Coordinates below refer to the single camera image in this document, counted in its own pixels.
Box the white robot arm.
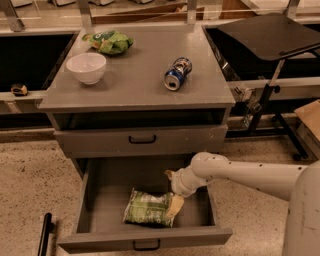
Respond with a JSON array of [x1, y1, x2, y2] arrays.
[[166, 152, 320, 256]]

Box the white ceramic bowl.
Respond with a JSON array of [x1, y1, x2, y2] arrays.
[[66, 53, 106, 85]]

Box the black tray stand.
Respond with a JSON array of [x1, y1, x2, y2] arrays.
[[214, 13, 320, 160]]

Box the cardboard box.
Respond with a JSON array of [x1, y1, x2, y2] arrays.
[[295, 100, 320, 159]]

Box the black bar handle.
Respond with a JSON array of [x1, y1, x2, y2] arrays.
[[37, 213, 55, 256]]

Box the tape measure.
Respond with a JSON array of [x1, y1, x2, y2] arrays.
[[11, 83, 28, 96]]

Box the green jalapeno chip bag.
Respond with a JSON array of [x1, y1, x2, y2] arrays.
[[123, 189, 174, 228]]

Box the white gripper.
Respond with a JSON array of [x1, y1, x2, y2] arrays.
[[164, 166, 208, 218]]

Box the closed grey upper drawer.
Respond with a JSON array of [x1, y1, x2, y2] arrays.
[[54, 125, 227, 158]]

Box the green snack bag on counter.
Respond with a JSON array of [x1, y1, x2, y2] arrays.
[[82, 30, 133, 56]]

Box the grey drawer cabinet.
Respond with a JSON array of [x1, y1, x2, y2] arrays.
[[40, 24, 235, 173]]

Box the open grey lower drawer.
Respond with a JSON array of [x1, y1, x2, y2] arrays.
[[59, 157, 232, 254]]

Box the blue soda can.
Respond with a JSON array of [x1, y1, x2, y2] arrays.
[[164, 57, 192, 91]]

